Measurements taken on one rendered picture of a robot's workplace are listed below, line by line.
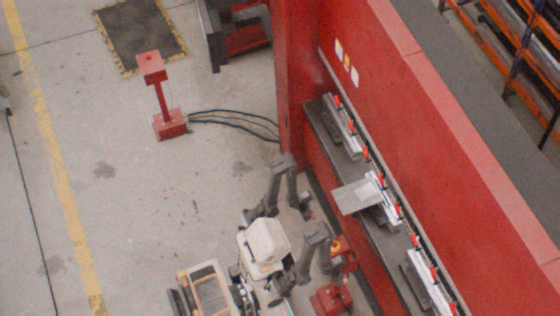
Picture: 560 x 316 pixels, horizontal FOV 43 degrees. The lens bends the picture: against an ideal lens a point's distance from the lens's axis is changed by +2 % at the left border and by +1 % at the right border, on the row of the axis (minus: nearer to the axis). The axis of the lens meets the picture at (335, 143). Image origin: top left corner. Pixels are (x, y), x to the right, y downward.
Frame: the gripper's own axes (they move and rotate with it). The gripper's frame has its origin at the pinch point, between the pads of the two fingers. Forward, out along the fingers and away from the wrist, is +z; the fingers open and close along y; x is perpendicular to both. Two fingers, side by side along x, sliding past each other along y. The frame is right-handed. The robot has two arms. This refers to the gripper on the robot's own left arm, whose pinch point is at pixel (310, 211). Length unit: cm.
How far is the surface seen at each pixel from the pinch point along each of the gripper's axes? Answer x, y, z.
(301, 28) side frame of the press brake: -55, 84, -38
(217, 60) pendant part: -1, 100, -40
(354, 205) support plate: -22.9, -6.9, 11.2
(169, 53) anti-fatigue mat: 67, 240, 76
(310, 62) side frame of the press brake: -45, 84, -6
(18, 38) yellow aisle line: 168, 308, 27
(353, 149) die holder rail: -37, 31, 22
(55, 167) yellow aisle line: 169, 164, 26
